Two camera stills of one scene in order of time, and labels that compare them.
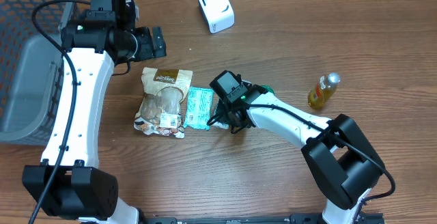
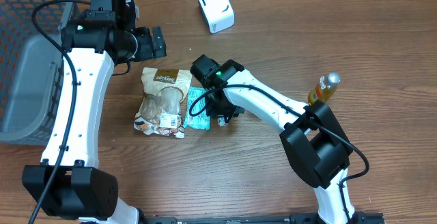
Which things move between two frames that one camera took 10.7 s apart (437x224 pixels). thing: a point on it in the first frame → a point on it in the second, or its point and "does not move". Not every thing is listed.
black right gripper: [226, 117] → [216, 109]
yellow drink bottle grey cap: [319, 95] does not move
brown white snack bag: [164, 94] does not move
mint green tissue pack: [199, 108] does not move
